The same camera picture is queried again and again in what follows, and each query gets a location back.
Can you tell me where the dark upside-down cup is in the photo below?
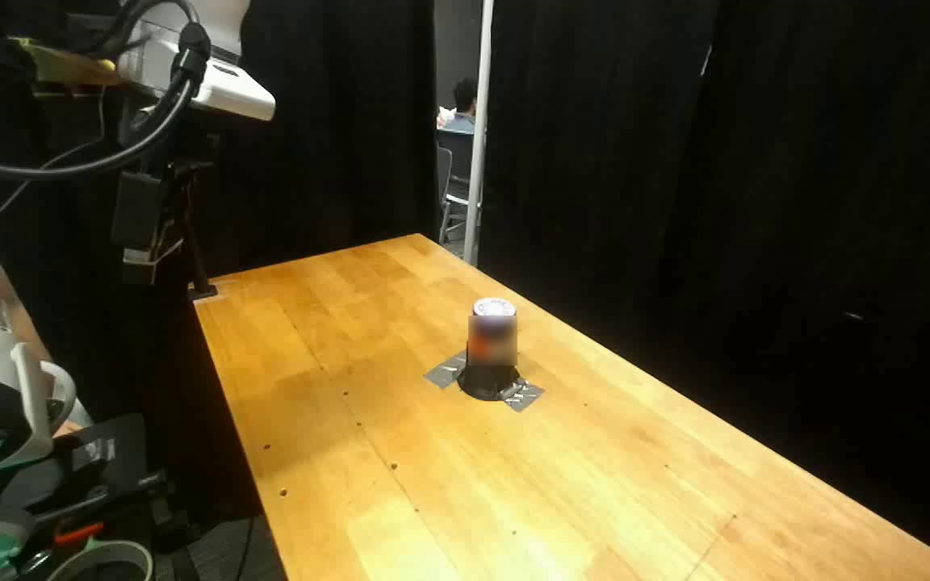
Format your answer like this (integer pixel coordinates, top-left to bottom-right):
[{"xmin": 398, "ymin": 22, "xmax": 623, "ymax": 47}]
[{"xmin": 454, "ymin": 296, "xmax": 523, "ymax": 404}]

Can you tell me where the thick black cable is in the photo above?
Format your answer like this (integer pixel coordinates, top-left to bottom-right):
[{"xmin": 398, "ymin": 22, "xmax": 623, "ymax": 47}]
[{"xmin": 0, "ymin": 19, "xmax": 214, "ymax": 185}]

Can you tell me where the black curtain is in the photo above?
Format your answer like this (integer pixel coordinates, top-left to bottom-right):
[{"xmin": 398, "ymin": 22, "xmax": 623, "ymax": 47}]
[
  {"xmin": 0, "ymin": 0, "xmax": 443, "ymax": 327},
  {"xmin": 480, "ymin": 0, "xmax": 930, "ymax": 576}
]

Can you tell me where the white chair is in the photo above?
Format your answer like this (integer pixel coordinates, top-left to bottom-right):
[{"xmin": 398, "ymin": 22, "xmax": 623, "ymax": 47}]
[{"xmin": 436, "ymin": 143, "xmax": 476, "ymax": 249}]

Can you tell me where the white vertical pole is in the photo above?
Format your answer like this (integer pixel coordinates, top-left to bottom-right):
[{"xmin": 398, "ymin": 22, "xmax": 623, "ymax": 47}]
[{"xmin": 461, "ymin": 0, "xmax": 498, "ymax": 267}]

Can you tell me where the person in background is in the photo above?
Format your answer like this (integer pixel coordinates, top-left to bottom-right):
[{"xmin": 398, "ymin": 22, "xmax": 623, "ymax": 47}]
[{"xmin": 431, "ymin": 78, "xmax": 480, "ymax": 136}]

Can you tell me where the black tripod camera stand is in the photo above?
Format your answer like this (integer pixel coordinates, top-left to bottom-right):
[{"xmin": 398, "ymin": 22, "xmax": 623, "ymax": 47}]
[{"xmin": 107, "ymin": 157, "xmax": 218, "ymax": 302}]

